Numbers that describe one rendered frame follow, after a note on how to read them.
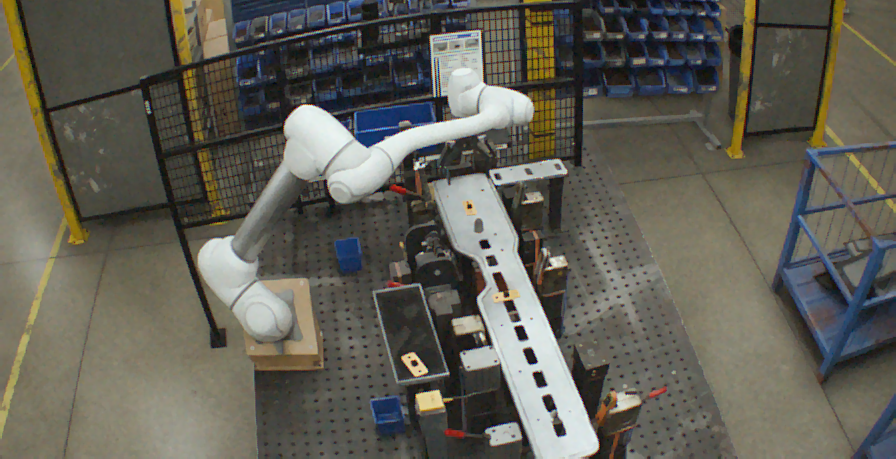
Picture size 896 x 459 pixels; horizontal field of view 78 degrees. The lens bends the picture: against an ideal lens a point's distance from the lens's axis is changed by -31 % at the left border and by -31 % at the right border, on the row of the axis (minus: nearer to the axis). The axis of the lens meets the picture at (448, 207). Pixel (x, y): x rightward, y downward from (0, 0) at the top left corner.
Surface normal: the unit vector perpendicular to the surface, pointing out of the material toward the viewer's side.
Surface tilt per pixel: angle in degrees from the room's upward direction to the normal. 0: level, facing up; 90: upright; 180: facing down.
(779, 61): 90
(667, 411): 0
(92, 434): 0
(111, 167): 92
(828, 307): 0
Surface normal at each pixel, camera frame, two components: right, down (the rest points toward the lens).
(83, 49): 0.11, 0.61
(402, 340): -0.05, -0.80
